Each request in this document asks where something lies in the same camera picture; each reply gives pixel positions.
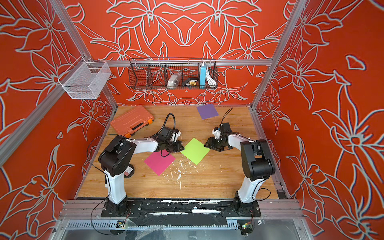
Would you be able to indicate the lime green square paper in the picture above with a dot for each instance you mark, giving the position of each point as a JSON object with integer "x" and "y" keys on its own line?
{"x": 195, "y": 151}

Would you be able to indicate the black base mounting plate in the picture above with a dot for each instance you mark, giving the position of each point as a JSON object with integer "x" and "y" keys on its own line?
{"x": 182, "y": 212}

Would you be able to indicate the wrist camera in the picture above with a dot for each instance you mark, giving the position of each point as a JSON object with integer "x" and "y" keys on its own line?
{"x": 223, "y": 130}
{"x": 169, "y": 135}

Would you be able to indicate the clear acrylic wall bin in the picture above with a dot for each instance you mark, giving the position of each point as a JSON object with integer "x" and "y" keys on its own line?
{"x": 86, "y": 80}

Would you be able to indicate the black wire wall basket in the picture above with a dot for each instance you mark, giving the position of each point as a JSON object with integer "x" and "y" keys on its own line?
{"x": 153, "y": 74}

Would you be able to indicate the small black box in basket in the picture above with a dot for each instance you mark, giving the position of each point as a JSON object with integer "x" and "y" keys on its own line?
{"x": 190, "y": 82}

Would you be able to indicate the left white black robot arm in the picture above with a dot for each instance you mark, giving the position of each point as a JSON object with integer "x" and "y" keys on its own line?
{"x": 114, "y": 161}

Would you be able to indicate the magenta square paper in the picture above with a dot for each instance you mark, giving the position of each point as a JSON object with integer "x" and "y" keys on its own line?
{"x": 158, "y": 162}

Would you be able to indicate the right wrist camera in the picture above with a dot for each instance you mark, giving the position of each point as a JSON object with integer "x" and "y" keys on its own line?
{"x": 223, "y": 130}

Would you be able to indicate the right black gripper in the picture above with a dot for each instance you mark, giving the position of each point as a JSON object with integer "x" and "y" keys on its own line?
{"x": 211, "y": 144}

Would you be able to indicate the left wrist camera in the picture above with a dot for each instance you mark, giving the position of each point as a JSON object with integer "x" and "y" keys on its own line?
{"x": 169, "y": 135}

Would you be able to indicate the orange plastic tool case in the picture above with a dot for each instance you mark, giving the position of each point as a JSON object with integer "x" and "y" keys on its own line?
{"x": 132, "y": 121}

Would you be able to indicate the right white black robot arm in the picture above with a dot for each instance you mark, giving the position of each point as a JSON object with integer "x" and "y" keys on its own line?
{"x": 257, "y": 166}

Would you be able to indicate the purple square paper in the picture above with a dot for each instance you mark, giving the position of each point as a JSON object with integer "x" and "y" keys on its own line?
{"x": 207, "y": 111}

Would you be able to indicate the clear plastic bag in basket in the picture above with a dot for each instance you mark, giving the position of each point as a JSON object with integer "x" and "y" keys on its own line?
{"x": 174, "y": 81}

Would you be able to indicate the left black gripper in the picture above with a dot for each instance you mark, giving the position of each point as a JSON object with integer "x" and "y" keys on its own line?
{"x": 178, "y": 144}

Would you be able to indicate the light blue box in basket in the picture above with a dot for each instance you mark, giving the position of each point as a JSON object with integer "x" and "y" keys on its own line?
{"x": 203, "y": 72}

